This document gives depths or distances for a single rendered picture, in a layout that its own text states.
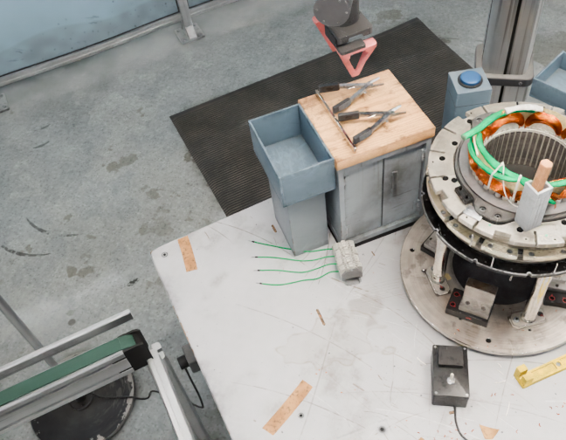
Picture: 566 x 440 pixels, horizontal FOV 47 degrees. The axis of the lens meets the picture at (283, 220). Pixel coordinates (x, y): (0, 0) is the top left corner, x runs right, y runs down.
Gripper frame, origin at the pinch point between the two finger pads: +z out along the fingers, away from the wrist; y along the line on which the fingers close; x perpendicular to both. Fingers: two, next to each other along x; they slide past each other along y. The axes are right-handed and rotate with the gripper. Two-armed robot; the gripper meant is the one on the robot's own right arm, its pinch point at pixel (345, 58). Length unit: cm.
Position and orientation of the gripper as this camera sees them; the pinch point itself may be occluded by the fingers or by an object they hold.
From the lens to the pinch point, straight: 122.0
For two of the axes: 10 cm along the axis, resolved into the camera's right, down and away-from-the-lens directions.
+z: 1.2, 6.0, 7.9
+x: 9.2, -3.7, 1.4
